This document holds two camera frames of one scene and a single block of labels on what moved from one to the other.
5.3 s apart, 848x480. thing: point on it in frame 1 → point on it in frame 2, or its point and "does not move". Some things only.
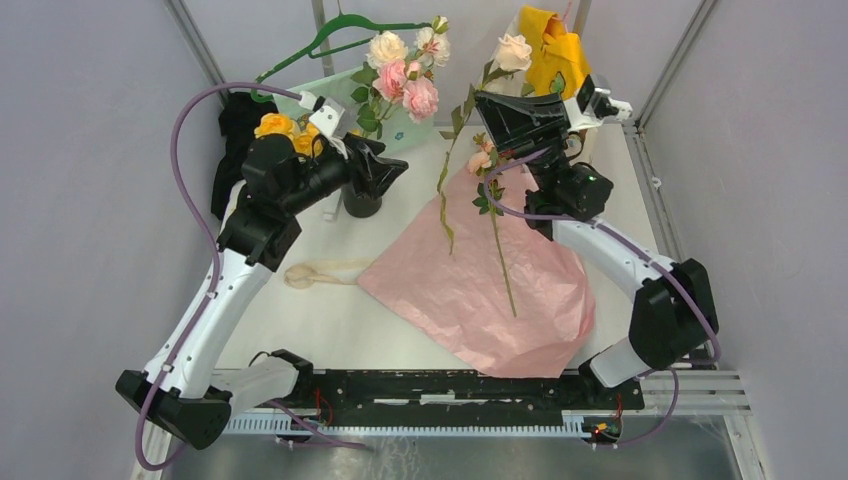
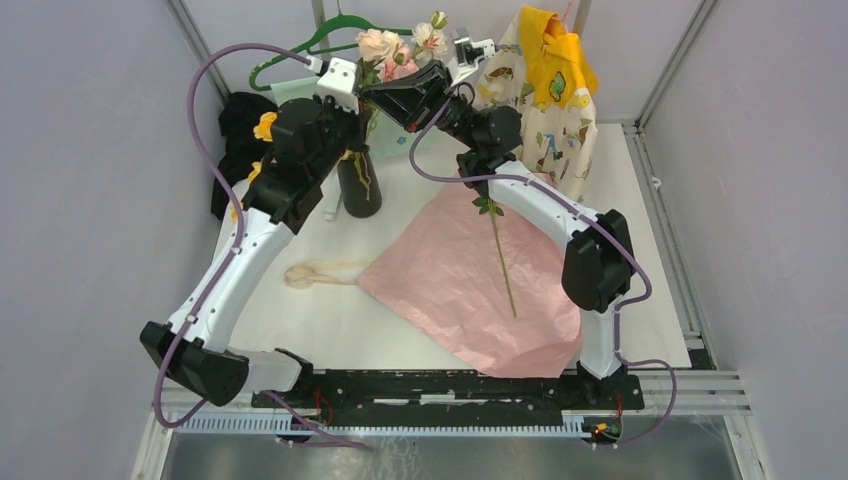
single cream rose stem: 513,54 → 374,47
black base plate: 321,394 does not move
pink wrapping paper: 468,269 does not move
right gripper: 513,122 → 410,99
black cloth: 238,120 does not move
